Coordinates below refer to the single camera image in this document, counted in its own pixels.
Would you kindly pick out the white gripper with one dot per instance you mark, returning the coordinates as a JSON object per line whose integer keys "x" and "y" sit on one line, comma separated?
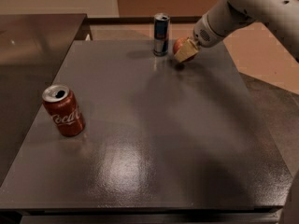
{"x": 204, "y": 34}

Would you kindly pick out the red coca-cola can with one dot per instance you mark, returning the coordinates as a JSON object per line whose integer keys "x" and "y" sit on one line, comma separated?
{"x": 62, "y": 106}

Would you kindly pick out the blue silver redbull can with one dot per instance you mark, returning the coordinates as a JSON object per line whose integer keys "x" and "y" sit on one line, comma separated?
{"x": 161, "y": 34}

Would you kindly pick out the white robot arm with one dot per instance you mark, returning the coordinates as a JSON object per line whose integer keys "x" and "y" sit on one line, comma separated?
{"x": 281, "y": 18}

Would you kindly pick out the red apple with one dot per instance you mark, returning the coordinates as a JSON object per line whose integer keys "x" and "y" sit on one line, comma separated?
{"x": 178, "y": 46}

